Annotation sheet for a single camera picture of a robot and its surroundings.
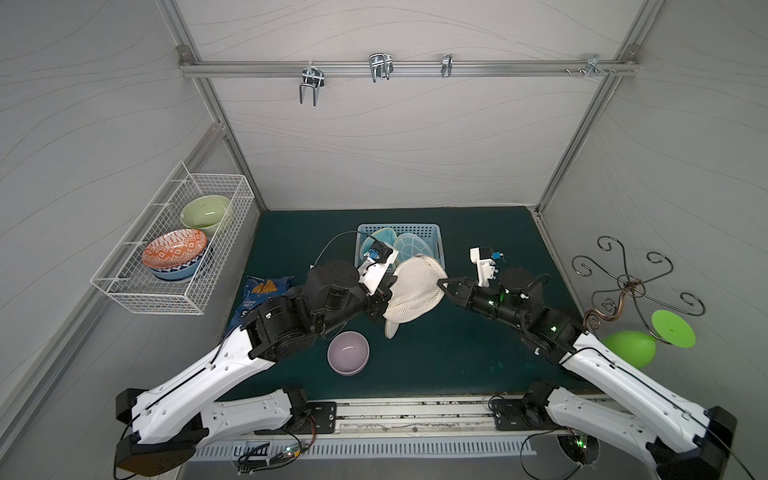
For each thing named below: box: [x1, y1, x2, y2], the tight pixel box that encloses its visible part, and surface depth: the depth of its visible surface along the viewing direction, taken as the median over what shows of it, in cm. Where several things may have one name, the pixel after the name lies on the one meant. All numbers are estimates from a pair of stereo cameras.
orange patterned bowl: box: [142, 228, 209, 280], surface depth 63 cm
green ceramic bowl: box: [180, 195, 231, 237], surface depth 73 cm
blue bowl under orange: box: [148, 256, 203, 281], surface depth 59 cm
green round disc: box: [651, 309, 696, 349], surface depth 57 cm
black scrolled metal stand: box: [571, 235, 705, 346], surface depth 65 cm
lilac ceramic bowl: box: [327, 330, 370, 377], surface depth 83 cm
